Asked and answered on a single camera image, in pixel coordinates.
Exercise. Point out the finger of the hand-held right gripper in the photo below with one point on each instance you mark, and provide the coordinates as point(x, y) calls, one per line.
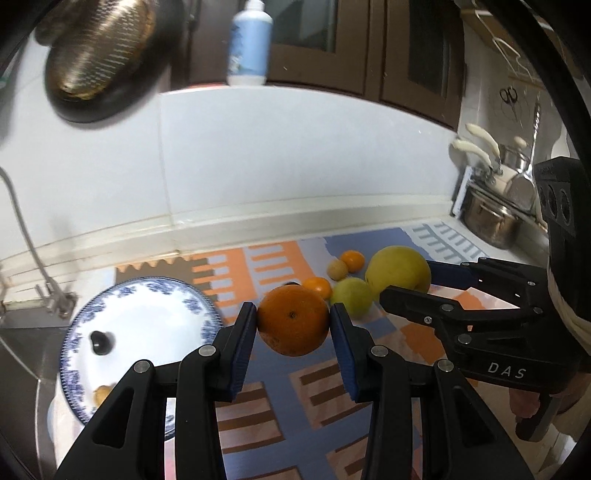
point(406, 300)
point(448, 274)

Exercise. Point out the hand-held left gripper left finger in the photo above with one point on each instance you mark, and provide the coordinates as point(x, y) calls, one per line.
point(244, 341)

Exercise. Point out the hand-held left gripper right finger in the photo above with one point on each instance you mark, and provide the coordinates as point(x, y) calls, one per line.
point(344, 350)

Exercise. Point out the yellow-green pear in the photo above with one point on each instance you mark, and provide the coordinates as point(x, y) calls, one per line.
point(398, 270)

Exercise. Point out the orange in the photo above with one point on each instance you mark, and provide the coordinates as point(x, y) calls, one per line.
point(292, 321)

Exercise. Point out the green pear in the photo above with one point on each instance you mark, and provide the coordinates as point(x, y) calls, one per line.
point(353, 297)

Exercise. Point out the small tangerine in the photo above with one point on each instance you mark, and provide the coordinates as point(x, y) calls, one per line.
point(102, 394)
point(352, 260)
point(318, 287)

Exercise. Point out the small brown round fruit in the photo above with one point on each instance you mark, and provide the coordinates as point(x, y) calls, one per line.
point(337, 269)

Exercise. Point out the blue patterned white plate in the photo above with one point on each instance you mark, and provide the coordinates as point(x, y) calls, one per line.
point(138, 323)

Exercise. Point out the person's right hand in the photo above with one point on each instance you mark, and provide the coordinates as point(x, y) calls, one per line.
point(524, 402)

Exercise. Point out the stainless steel pot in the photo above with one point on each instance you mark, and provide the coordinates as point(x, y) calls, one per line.
point(489, 217)

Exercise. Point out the colourful patterned mat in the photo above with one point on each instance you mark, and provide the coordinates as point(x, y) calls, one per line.
point(277, 406)

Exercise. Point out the metal pot rack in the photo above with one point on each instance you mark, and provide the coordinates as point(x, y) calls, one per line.
point(461, 194)

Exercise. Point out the metal spatula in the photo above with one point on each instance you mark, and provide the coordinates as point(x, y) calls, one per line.
point(521, 187)

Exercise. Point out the white rice paddle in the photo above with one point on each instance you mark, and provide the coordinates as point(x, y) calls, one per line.
point(561, 143)

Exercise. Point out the black scissors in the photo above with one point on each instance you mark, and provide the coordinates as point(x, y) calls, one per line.
point(509, 98)

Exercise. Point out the dark wooden window sash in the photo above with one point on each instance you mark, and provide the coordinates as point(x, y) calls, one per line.
point(425, 60)
point(318, 46)

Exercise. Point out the stainless steel sink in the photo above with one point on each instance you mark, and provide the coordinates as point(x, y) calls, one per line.
point(18, 350)

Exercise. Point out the thin gooseneck faucet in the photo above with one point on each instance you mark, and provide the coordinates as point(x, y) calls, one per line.
point(27, 240)

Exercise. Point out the white pump soap bottle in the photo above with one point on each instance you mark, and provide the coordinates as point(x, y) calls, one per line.
point(249, 44)

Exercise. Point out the dark perforated frying pan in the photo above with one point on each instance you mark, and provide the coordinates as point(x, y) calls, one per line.
point(99, 55)

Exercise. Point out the wooden wall shelf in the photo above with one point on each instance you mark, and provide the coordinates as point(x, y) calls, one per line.
point(485, 23)

